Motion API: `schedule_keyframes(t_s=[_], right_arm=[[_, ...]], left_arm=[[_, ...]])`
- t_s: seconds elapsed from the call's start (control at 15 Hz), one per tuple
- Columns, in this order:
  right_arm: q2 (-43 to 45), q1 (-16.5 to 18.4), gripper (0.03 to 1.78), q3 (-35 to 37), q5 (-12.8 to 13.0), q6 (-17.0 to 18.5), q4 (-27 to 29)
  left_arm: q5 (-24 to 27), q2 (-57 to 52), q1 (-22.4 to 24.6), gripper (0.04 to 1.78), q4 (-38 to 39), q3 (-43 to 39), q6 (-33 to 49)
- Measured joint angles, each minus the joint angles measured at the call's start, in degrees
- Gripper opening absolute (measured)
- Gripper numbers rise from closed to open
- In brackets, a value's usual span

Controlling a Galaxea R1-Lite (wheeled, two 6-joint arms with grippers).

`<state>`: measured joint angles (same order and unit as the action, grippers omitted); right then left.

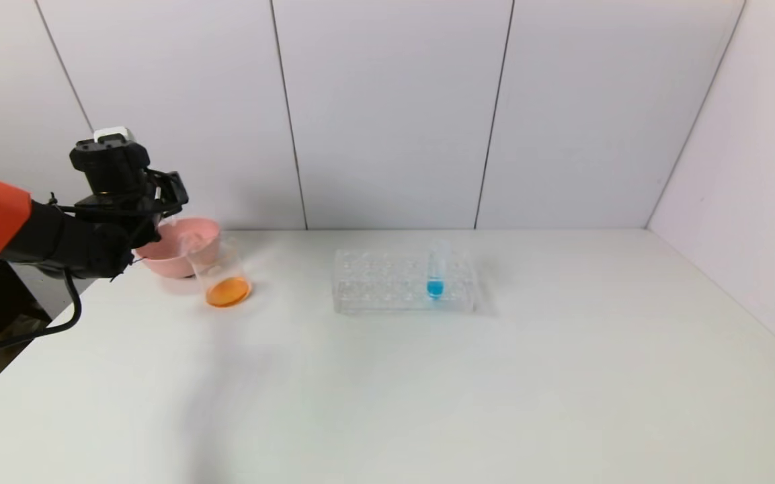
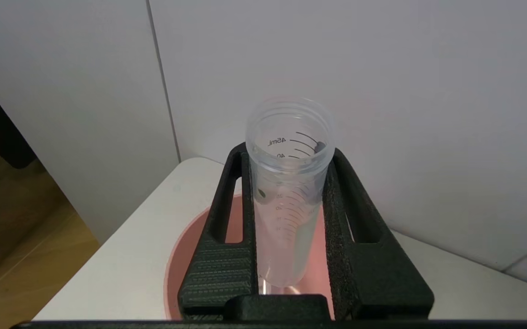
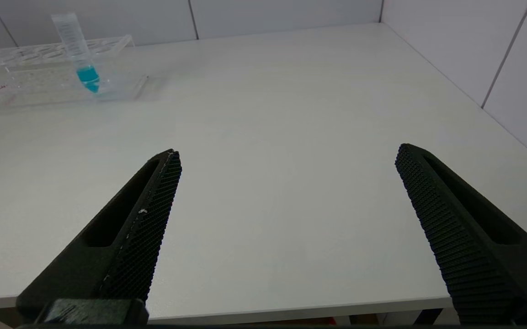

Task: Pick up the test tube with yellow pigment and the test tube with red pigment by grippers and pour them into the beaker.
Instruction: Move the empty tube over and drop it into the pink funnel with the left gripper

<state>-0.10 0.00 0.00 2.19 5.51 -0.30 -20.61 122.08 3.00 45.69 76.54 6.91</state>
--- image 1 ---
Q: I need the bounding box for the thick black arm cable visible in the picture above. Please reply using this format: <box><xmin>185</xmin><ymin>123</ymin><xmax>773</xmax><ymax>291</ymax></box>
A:
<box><xmin>0</xmin><ymin>269</ymin><xmax>83</xmax><ymax>364</ymax></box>

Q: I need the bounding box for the clear plastic test tube rack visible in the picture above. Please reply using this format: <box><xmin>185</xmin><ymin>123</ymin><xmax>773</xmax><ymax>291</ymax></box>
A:
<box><xmin>331</xmin><ymin>247</ymin><xmax>479</xmax><ymax>314</ymax></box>

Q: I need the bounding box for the black background furniture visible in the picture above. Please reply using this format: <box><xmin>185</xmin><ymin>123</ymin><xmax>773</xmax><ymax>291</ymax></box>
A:
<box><xmin>0</xmin><ymin>259</ymin><xmax>52</xmax><ymax>330</ymax></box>

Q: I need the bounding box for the blue pigment test tube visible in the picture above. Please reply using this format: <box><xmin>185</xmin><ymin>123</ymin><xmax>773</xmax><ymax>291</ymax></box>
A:
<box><xmin>427</xmin><ymin>237</ymin><xmax>448</xmax><ymax>302</ymax></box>

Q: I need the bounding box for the pink bowl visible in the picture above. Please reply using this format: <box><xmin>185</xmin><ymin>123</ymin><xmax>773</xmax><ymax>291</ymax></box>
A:
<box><xmin>134</xmin><ymin>217</ymin><xmax>221</xmax><ymax>279</ymax></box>

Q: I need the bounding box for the clear glass beaker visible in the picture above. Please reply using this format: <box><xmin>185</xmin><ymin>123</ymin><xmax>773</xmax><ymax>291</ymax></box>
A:
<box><xmin>186</xmin><ymin>234</ymin><xmax>251</xmax><ymax>309</ymax></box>

